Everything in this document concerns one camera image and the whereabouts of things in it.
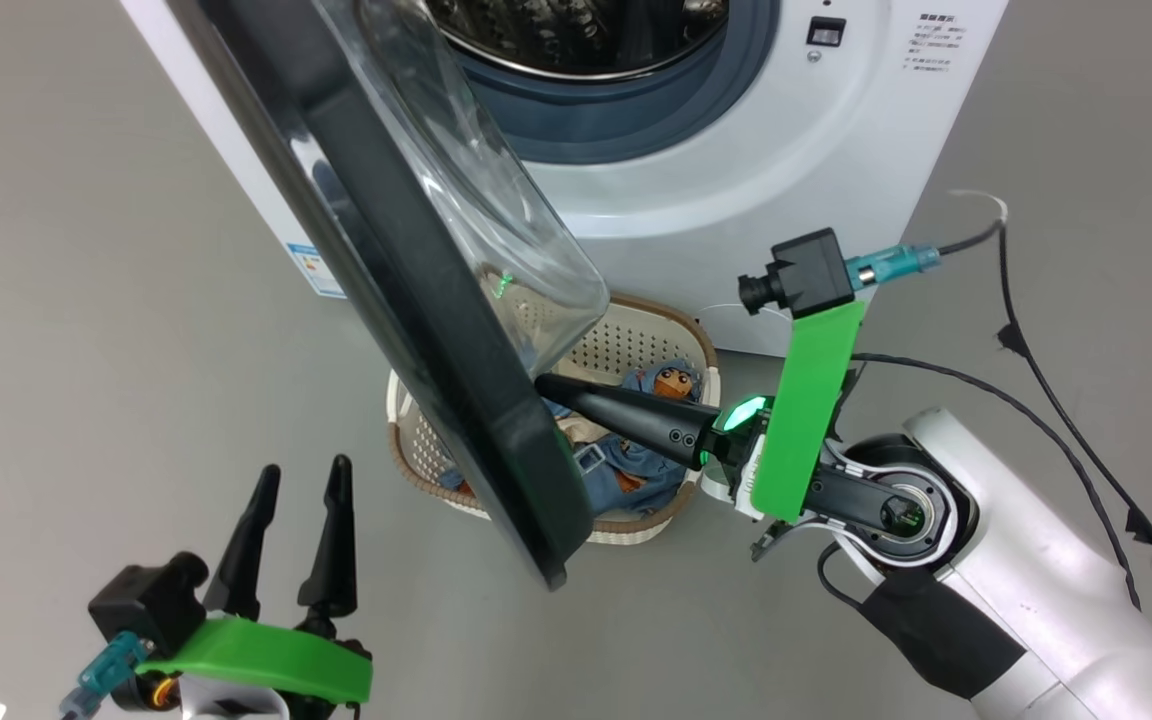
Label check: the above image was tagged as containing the left camera cable teal plug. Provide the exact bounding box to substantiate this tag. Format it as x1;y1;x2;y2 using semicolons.
61;630;152;720

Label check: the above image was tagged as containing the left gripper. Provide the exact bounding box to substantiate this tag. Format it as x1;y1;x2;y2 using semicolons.
134;455;359;720

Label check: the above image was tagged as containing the cream laundry basket brown rim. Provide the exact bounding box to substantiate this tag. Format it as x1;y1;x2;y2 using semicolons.
386;293;722;546

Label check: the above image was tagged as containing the camera cable teal plug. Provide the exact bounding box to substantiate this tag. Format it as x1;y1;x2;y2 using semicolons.
846;190;1152;641
61;630;152;720

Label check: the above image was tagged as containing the white front-load washing machine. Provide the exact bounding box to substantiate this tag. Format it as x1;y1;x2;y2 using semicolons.
119;0;1009;358

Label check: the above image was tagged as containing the black washer door glass bowl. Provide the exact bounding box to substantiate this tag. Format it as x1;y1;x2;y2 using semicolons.
164;0;612;591

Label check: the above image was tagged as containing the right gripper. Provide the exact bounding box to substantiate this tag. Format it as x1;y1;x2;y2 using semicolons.
534;374;779;521

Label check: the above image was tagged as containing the blue cartoon garment cream lining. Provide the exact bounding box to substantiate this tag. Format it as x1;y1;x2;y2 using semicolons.
436;398;702;521

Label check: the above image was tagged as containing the grey rubber door gasket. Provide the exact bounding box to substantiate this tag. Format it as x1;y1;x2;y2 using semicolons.
446;0;782;166

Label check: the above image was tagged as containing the right camera cable teal plug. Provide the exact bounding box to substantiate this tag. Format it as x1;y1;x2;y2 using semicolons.
846;190;1152;641

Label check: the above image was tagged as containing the blue energy label sticker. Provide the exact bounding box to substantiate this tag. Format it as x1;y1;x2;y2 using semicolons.
286;243;347;299

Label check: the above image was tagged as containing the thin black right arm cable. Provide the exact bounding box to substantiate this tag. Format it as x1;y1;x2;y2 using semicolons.
851;352;1142;611

